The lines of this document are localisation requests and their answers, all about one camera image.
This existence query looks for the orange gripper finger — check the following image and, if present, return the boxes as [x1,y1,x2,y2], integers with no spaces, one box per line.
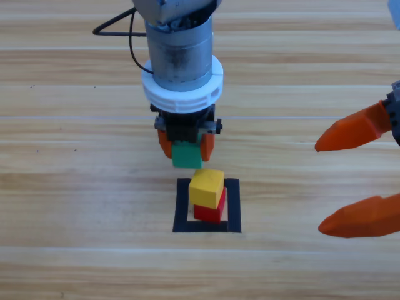
[314,100,393,153]
[157,128,173,159]
[317,192,400,239]
[200,133,215,163]

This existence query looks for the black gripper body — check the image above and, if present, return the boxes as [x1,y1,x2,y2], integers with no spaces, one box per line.
[149,102,223,146]
[382,80,400,148]

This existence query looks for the black tape square outline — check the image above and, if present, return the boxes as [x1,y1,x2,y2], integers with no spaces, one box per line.
[172,177,243,234]

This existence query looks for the white wrist mount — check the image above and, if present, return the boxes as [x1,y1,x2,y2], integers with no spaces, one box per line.
[141,54,224,114]

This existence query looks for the red cube block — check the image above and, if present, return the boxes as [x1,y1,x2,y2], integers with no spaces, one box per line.
[193,187,226,223]

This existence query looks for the yellow cube block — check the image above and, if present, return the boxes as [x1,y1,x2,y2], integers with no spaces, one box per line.
[188,169,225,209]

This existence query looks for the green cube block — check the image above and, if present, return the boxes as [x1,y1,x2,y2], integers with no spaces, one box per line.
[171,140,204,169]

